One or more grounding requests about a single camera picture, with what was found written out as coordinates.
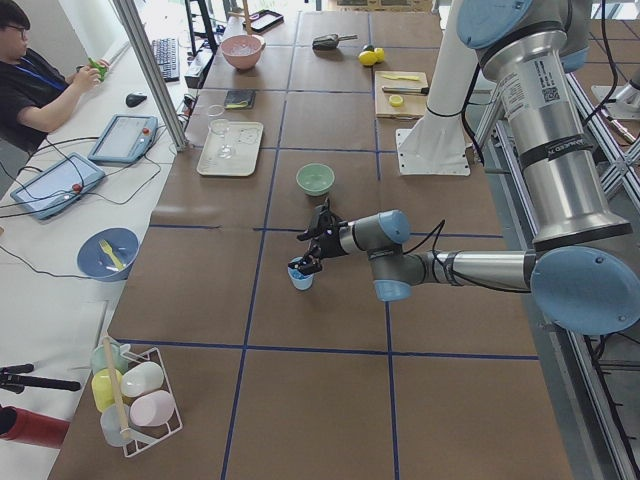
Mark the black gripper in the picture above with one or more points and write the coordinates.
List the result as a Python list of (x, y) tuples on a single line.
[(327, 245)]

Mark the light blue plastic cup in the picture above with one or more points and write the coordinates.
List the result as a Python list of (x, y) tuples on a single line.
[(299, 280)]

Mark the green ceramic bowl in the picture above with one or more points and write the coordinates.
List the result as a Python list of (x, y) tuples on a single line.
[(315, 179)]

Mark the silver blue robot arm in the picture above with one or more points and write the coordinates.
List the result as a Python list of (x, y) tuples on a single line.
[(583, 268)]

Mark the blue plastic bowl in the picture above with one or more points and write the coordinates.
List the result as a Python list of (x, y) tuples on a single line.
[(96, 265)]

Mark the pink bowl with ice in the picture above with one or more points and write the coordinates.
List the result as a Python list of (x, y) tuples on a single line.
[(243, 51)]

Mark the metal ice scoop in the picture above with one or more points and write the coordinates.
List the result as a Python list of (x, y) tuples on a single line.
[(331, 41)]

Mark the cream bear tray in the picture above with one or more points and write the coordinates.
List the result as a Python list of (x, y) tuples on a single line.
[(246, 138)]

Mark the clear wine glass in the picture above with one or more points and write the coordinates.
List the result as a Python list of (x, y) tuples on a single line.
[(220, 128)]

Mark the wooden cutting board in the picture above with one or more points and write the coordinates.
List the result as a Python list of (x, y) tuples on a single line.
[(414, 105)]

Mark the small clear glass dish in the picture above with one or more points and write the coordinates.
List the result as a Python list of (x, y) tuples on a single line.
[(215, 111)]

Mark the grey folded cloth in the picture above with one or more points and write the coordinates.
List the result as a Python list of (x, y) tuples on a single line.
[(239, 99)]

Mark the half lemon slice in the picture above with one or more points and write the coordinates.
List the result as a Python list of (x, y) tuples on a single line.
[(396, 100)]

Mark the white plastic cup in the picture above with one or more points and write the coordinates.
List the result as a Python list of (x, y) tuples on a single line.
[(143, 378)]

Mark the yellow plastic knife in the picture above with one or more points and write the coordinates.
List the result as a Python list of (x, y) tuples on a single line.
[(401, 77)]

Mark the yellow plastic fork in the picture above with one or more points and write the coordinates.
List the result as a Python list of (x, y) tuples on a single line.
[(107, 249)]

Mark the yellow lemon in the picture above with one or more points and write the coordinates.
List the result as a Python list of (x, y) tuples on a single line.
[(367, 58), (379, 54)]

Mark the pink plastic cup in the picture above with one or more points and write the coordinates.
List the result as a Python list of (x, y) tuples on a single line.
[(152, 409)]

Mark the far blue teach pendant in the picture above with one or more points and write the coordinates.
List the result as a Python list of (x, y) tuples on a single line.
[(125, 139)]

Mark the blue teach pendant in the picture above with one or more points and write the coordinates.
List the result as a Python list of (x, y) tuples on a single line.
[(58, 187), (125, 139)]

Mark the green plastic cup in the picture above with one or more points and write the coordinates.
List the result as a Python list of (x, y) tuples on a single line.
[(98, 359)]

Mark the yellow plastic cup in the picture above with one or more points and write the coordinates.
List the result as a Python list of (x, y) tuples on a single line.
[(102, 390)]

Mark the wooden paper towel stand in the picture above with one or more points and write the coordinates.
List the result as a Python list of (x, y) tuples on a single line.
[(246, 15)]

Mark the black computer mouse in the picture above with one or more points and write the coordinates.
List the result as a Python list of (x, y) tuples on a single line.
[(133, 100)]

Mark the clear plastic cup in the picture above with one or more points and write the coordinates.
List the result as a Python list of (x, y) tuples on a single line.
[(111, 428)]

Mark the black keyboard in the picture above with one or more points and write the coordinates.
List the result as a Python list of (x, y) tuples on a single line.
[(166, 54)]

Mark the near blue teach pendant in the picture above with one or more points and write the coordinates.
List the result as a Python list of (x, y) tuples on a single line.
[(58, 187)]

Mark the black tripod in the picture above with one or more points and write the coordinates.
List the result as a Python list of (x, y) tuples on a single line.
[(17, 378)]

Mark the seated person black shirt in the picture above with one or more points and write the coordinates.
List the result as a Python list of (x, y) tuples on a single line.
[(36, 99)]

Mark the red cylinder bottle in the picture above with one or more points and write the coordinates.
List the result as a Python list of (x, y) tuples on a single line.
[(27, 427)]

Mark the white wire cup rack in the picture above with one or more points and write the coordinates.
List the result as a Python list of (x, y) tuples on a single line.
[(142, 438)]

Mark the aluminium frame post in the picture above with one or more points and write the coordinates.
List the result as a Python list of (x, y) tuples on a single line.
[(133, 26)]

